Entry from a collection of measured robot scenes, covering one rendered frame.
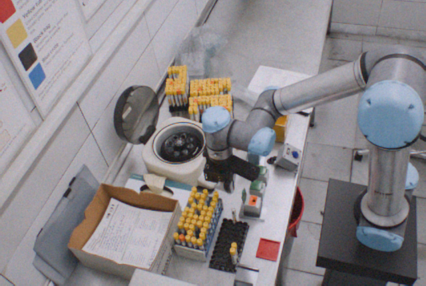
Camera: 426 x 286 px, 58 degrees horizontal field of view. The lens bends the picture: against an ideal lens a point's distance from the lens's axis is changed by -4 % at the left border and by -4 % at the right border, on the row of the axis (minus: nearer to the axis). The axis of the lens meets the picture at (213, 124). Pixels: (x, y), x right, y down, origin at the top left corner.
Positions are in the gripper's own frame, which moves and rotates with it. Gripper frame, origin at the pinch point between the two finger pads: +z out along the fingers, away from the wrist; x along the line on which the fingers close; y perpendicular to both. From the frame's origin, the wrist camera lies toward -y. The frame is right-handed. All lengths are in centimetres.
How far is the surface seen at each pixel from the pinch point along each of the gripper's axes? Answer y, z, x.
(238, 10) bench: 30, 11, -123
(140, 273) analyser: 11.2, -18.8, 39.2
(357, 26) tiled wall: -41, 92, -240
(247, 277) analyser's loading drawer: -10.4, 7.2, 24.0
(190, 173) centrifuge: 16.2, 0.3, -4.1
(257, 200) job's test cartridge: -7.9, 3.6, -0.4
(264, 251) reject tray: -13.1, 11.0, 13.2
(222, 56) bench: 27, 11, -82
